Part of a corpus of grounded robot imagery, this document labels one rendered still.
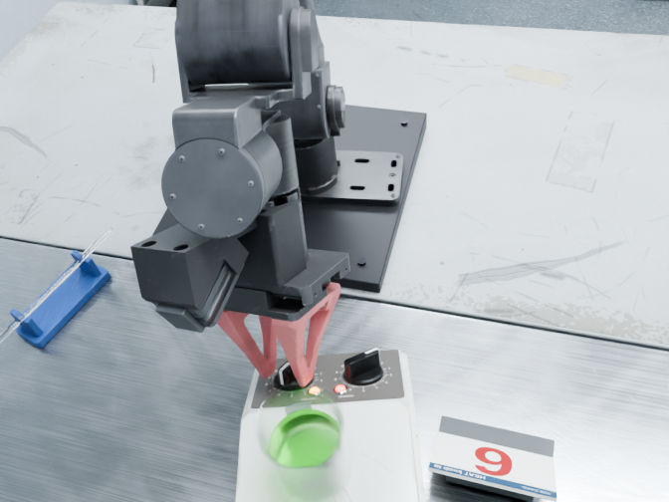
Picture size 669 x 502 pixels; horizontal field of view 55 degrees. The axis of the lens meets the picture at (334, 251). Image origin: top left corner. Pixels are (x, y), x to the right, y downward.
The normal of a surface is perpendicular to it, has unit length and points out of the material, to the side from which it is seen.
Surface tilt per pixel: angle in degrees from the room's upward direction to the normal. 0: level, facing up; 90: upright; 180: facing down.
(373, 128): 2
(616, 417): 0
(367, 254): 2
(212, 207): 60
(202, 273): 77
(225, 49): 69
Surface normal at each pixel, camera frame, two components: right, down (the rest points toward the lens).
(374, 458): -0.11, -0.63
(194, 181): -0.11, 0.37
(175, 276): -0.47, 0.36
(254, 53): -0.10, 0.59
